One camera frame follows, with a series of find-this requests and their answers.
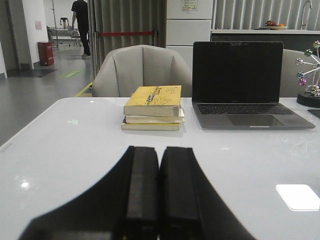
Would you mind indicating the ferris wheel desk ornament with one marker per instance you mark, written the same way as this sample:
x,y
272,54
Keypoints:
x,y
310,97

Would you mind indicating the fruit bowl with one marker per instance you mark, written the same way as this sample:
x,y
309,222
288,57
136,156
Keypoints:
x,y
272,25

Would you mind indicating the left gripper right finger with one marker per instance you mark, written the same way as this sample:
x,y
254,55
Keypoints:
x,y
190,207

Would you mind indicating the grey laptop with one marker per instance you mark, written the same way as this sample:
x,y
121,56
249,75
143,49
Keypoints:
x,y
236,86

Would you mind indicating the bottom book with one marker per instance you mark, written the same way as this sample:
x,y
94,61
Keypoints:
x,y
150,126

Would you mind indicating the left grey armchair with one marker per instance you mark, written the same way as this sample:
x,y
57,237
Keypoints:
x,y
125,69

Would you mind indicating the silver faucet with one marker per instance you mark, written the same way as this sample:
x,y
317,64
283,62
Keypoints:
x,y
307,7

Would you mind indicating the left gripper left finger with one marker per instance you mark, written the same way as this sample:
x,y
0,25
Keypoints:
x,y
122,205

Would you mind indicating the grey armchair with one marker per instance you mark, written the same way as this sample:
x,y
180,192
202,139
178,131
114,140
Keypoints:
x,y
293,62
125,69

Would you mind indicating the middle book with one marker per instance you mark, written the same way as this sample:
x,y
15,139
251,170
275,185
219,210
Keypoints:
x,y
141,119

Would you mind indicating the top yellow book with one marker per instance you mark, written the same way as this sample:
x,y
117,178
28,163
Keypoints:
x,y
154,101

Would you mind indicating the red bin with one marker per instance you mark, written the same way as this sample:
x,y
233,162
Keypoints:
x,y
45,51

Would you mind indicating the right grey armchair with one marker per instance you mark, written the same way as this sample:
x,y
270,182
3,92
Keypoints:
x,y
293,62

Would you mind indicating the red barrier belt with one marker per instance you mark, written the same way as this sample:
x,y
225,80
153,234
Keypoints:
x,y
153,33

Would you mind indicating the black mouse pad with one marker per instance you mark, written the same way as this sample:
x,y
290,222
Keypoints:
x,y
315,112

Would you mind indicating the person in black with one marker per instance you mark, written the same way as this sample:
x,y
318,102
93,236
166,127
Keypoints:
x,y
80,13

